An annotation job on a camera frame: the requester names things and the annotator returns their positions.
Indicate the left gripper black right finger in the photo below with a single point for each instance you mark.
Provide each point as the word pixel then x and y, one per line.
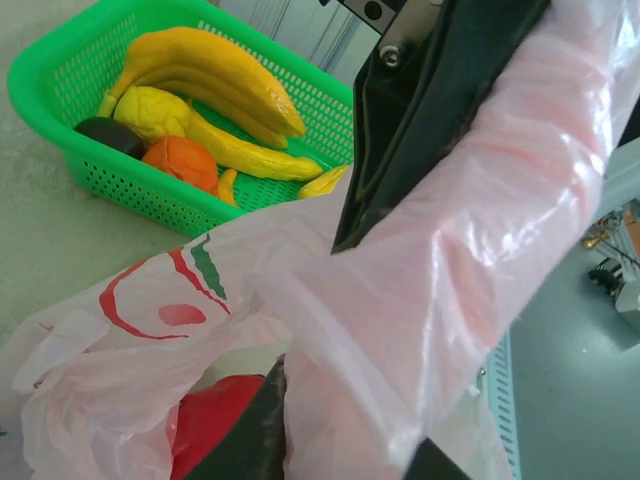
pixel 435 465

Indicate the thin curved orange-yellow banana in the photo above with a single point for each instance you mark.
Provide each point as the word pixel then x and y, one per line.
pixel 227 187

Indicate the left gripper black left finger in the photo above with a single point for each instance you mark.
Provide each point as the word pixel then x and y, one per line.
pixel 255 435

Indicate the red green fake dragon fruit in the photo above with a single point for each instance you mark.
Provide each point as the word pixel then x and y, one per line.
pixel 215 420

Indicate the gold-coloured background object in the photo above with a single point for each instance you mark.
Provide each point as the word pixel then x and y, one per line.
pixel 597 240

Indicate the plump yellow fake fruit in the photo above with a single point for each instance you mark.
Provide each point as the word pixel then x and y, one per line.
pixel 322 184

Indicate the yellow wrinkled round fake fruit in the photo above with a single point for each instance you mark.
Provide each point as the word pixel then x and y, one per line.
pixel 150 112

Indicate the white background box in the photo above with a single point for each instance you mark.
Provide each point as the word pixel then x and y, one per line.
pixel 630 315

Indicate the black background object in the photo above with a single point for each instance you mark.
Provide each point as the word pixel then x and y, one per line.
pixel 605 275

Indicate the large fake orange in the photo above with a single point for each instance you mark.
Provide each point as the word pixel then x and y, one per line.
pixel 180 162

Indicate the yellow fake banana bunch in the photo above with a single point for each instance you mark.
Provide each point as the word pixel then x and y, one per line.
pixel 210 65

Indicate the long yellow fake banana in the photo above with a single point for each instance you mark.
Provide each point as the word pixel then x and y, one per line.
pixel 260 160

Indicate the pink printed plastic bag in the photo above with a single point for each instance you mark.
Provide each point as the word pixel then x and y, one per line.
pixel 400 300

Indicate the small black fake fruit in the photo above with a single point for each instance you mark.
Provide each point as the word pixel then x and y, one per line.
pixel 110 135

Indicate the green plastic basket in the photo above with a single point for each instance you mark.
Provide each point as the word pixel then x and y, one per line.
pixel 125 187

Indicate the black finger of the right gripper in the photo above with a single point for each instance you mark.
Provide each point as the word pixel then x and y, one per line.
pixel 415 125

